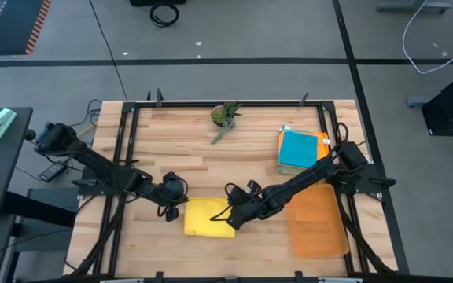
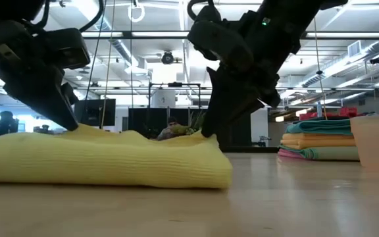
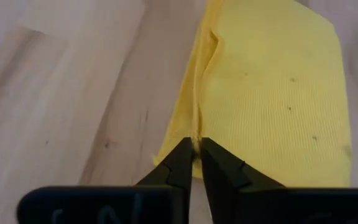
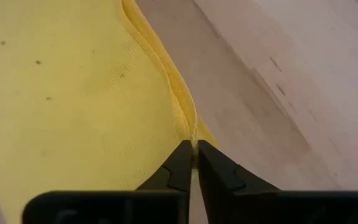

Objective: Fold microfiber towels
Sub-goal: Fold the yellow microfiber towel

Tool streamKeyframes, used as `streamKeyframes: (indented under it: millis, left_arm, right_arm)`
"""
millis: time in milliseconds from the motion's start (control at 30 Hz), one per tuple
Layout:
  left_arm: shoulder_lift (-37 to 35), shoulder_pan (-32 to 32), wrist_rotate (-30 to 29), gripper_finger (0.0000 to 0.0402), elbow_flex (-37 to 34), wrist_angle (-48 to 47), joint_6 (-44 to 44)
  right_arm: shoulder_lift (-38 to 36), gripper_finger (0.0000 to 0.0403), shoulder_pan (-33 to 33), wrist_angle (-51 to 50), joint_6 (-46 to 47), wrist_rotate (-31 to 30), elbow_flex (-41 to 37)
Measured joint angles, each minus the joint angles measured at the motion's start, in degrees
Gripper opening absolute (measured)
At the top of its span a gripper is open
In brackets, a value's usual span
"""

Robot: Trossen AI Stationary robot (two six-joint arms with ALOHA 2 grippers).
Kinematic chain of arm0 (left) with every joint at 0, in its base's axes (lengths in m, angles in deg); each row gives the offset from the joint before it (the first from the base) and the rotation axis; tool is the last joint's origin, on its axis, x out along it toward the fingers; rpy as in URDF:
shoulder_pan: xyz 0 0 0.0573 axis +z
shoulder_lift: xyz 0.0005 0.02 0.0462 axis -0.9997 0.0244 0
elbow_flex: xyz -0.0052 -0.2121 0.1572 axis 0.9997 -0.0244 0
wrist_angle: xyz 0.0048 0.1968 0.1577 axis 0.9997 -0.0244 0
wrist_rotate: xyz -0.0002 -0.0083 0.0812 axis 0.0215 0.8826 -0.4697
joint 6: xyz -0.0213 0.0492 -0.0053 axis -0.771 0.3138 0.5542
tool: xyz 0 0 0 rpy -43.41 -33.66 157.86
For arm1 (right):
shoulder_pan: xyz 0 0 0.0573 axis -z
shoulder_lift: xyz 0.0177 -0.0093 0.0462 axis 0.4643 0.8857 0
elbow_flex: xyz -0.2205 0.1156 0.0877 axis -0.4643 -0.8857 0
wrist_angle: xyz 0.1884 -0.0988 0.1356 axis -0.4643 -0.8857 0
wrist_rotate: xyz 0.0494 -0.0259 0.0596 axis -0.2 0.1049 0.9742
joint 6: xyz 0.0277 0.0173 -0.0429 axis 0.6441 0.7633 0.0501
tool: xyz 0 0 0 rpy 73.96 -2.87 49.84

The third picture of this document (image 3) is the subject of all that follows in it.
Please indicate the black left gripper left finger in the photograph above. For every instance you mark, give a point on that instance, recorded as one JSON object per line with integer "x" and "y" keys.
{"x": 110, "y": 205}

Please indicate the yellow microfiber towel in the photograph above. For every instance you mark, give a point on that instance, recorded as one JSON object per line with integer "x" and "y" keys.
{"x": 275, "y": 109}

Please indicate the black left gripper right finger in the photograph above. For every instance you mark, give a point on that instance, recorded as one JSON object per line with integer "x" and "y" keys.
{"x": 284, "y": 205}

